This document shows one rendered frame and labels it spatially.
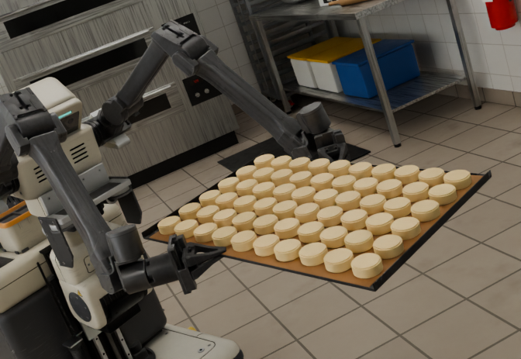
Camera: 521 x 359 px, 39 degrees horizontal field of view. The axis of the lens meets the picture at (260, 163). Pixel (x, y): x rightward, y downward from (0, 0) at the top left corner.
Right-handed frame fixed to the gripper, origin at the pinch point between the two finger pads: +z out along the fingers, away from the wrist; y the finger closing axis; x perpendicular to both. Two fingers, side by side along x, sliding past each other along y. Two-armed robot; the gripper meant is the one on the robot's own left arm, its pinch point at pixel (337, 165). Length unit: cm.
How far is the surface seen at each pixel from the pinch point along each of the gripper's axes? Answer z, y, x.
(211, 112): -399, 86, 66
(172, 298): -165, 109, 88
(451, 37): -327, 63, -110
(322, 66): -375, 69, -26
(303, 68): -410, 75, -13
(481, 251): -116, 100, -54
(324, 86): -382, 86, -24
